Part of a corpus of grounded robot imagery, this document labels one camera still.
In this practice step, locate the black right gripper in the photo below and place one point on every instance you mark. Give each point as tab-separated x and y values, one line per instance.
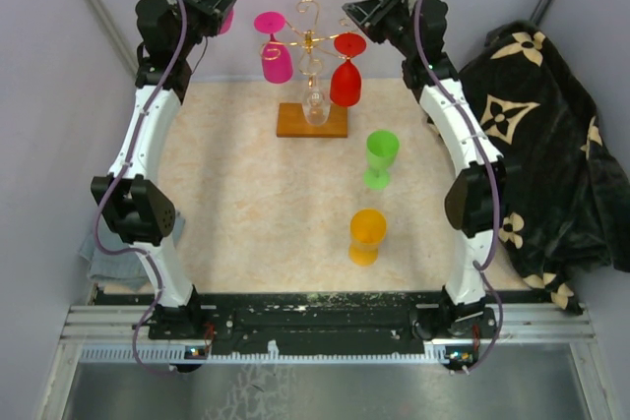
371	13

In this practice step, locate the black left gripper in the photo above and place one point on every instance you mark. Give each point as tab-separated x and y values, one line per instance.
210	6

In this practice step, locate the red plastic wine glass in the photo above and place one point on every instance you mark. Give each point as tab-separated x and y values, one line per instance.
346	82

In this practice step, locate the magenta plastic wine glass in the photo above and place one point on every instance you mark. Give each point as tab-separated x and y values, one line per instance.
275	58

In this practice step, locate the clear wine glass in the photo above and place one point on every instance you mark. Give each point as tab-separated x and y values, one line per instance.
315	107

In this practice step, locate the gold wire wine glass rack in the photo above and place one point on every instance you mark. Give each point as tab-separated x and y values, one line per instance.
315	57

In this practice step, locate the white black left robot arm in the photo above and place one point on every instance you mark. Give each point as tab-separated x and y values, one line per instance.
128	197

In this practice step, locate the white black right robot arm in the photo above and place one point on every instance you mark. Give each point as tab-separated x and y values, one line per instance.
474	205

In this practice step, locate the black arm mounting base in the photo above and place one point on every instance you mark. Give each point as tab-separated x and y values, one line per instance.
337	327

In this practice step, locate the green plastic wine glass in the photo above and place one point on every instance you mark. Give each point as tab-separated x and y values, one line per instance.
382	148

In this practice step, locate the orange plastic wine glass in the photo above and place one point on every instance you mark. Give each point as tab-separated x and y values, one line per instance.
367	231

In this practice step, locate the black floral blanket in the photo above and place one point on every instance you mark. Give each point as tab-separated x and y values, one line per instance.
569	204

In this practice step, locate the grey blue cloth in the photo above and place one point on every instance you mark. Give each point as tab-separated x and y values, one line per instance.
125	269

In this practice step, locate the aluminium frame rail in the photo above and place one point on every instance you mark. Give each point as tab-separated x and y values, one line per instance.
541	366

